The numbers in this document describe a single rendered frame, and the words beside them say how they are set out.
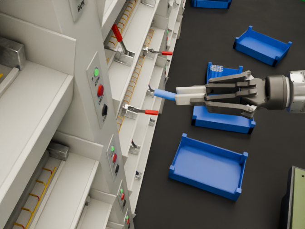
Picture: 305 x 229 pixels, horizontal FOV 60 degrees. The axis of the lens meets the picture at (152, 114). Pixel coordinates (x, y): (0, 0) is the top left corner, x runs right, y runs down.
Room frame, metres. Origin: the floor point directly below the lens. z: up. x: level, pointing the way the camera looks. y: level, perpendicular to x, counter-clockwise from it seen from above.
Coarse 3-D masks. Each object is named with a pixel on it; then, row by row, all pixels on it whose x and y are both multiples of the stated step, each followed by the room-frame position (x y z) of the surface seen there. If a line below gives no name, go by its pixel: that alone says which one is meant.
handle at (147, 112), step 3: (135, 111) 0.47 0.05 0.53; (138, 111) 0.47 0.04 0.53; (141, 111) 0.47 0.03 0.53; (144, 111) 0.47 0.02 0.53; (147, 111) 0.47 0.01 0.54; (150, 111) 0.47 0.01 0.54; (153, 111) 0.47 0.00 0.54; (156, 111) 0.47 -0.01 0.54; (150, 114) 0.46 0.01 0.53; (153, 114) 0.46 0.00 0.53; (156, 114) 0.46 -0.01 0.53
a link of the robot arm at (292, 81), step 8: (288, 72) 0.43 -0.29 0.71; (296, 72) 0.41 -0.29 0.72; (304, 72) 0.41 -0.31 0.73; (288, 80) 0.40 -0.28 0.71; (296, 80) 0.39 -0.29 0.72; (304, 80) 0.39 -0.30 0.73; (288, 88) 0.38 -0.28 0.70; (296, 88) 0.37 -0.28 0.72; (304, 88) 0.37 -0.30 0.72; (288, 96) 0.37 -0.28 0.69; (296, 96) 0.36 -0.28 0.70; (304, 96) 0.36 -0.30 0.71; (288, 104) 0.37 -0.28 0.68; (296, 104) 0.36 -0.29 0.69; (304, 104) 0.35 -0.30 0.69; (288, 112) 0.37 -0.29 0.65; (296, 112) 0.36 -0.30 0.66; (304, 112) 0.35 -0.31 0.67
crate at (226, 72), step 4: (208, 64) 1.23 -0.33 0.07; (208, 68) 1.22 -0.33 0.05; (224, 68) 1.22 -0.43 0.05; (228, 68) 1.22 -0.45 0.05; (240, 68) 1.20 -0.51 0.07; (208, 72) 1.22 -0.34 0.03; (224, 72) 1.21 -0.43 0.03; (228, 72) 1.21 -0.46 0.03; (232, 72) 1.21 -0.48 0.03; (236, 72) 1.20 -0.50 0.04; (240, 72) 1.19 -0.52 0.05; (208, 80) 1.13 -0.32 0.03
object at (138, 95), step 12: (156, 24) 0.92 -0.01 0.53; (156, 36) 0.86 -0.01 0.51; (156, 48) 0.79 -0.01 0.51; (144, 60) 0.71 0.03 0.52; (144, 72) 0.66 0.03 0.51; (132, 84) 0.59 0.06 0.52; (144, 84) 0.60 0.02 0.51; (132, 96) 0.54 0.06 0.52; (144, 96) 0.55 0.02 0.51; (120, 120) 0.45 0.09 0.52; (132, 120) 0.46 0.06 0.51; (120, 132) 0.41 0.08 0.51; (132, 132) 0.42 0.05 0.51; (120, 144) 0.38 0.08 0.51
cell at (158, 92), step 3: (156, 90) 0.45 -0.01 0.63; (159, 90) 0.45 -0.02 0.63; (162, 90) 0.45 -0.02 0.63; (156, 93) 0.45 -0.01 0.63; (159, 93) 0.44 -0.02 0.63; (162, 93) 0.44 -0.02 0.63; (165, 93) 0.45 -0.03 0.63; (168, 93) 0.45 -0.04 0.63; (171, 93) 0.45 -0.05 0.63; (174, 93) 0.45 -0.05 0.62; (159, 96) 0.44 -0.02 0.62; (162, 96) 0.44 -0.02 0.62; (165, 96) 0.44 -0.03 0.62; (168, 96) 0.44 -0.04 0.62; (171, 96) 0.44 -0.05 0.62; (168, 99) 0.44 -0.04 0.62; (171, 99) 0.44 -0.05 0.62; (174, 99) 0.44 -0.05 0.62
